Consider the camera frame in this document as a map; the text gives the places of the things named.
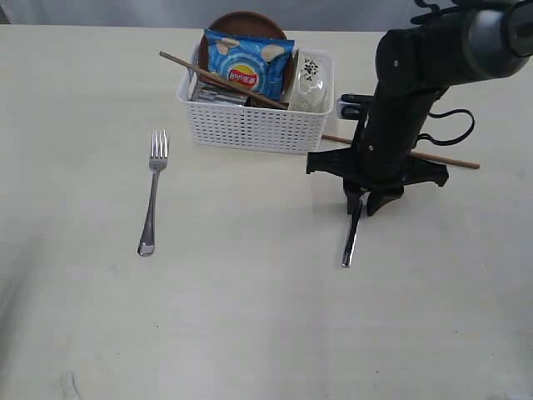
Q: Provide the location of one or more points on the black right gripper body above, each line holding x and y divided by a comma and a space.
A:
379, 158

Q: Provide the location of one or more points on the silver fork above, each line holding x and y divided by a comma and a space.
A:
157, 162

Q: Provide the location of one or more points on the blue chips bag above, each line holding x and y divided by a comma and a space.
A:
255, 63

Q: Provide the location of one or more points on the white perforated plastic basket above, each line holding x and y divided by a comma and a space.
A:
255, 128

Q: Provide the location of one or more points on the shiny steel cup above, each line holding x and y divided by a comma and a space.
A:
207, 93

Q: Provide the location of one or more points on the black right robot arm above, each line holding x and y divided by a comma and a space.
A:
468, 42

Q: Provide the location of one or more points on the brown wooden chopstick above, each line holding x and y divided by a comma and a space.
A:
214, 78
419, 155

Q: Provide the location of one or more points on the white patterned ceramic bowl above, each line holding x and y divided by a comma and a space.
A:
311, 86

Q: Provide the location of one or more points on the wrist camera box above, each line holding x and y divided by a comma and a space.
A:
350, 106

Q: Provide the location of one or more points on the brown round plate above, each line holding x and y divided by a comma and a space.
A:
246, 24

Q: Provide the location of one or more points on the silver table knife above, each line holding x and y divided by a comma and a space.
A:
350, 242

